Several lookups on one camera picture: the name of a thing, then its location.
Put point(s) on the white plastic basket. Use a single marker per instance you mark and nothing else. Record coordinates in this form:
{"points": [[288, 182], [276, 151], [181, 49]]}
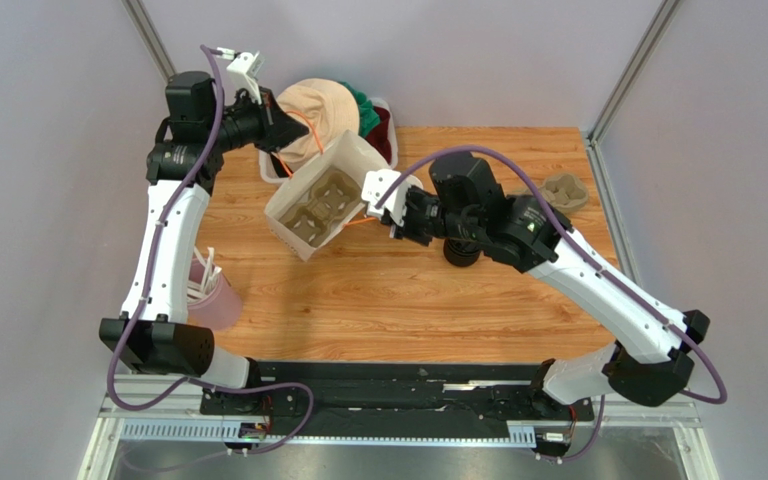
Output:
{"points": [[269, 166]]}

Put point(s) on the pink plastic cup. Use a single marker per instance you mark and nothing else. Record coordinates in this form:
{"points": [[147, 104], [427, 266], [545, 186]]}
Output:
{"points": [[221, 310]]}

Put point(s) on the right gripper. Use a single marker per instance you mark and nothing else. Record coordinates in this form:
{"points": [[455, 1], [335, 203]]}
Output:
{"points": [[401, 217]]}

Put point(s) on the beige bucket hat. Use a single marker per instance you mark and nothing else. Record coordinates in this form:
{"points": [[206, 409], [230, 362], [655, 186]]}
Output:
{"points": [[328, 108]]}

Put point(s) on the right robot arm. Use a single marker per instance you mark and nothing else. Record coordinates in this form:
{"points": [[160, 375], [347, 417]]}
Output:
{"points": [[654, 348]]}

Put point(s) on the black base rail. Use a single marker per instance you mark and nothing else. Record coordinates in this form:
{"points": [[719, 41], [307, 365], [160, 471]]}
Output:
{"points": [[399, 401]]}

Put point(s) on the grey pulp cup carrier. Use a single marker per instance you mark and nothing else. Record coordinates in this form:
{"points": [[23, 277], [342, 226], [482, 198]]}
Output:
{"points": [[325, 205]]}

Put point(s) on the white paper bag orange handles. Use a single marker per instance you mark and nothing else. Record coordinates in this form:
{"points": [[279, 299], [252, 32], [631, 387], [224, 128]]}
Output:
{"points": [[349, 153]]}

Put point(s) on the stack of black lids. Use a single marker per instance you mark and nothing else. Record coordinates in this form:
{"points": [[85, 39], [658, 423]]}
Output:
{"points": [[461, 254]]}

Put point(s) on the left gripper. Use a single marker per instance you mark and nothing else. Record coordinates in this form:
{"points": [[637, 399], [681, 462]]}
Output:
{"points": [[277, 128]]}

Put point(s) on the dark red cloth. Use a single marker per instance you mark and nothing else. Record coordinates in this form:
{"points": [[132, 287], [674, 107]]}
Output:
{"points": [[378, 137]]}

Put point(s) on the green cloth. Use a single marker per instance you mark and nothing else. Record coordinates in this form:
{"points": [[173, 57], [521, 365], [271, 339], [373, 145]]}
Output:
{"points": [[363, 116]]}

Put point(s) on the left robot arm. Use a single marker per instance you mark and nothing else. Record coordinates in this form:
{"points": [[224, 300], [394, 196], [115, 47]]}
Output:
{"points": [[152, 333]]}

